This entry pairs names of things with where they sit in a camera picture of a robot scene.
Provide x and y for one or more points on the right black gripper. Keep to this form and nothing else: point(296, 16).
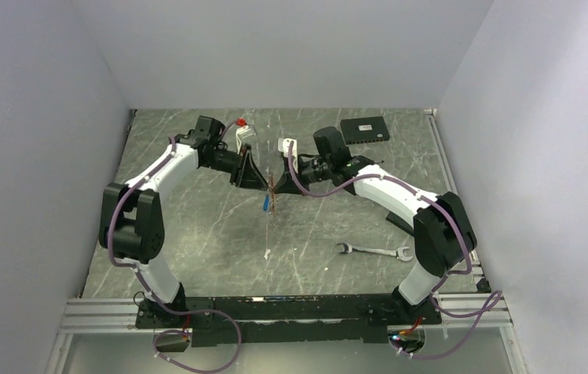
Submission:
point(286, 185)

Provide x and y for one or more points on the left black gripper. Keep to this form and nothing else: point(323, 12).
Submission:
point(250, 176)

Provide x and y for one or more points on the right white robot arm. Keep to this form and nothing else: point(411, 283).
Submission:
point(442, 232)

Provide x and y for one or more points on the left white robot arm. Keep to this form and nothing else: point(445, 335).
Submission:
point(132, 226)

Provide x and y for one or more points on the black box device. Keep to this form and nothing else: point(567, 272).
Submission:
point(364, 130)

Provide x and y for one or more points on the black flat plate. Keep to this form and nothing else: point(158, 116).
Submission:
point(400, 223)

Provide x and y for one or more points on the silver combination wrench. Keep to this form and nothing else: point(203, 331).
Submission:
point(402, 253)

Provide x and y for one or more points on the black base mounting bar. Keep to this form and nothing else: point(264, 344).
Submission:
point(226, 320)

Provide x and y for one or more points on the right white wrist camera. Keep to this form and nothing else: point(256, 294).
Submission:
point(289, 149)

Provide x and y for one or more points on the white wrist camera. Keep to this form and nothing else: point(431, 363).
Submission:
point(246, 135)
point(289, 149)

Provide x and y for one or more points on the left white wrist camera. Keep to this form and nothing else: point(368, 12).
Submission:
point(246, 135)

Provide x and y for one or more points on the aluminium frame rail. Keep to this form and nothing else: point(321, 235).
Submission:
point(118, 316)

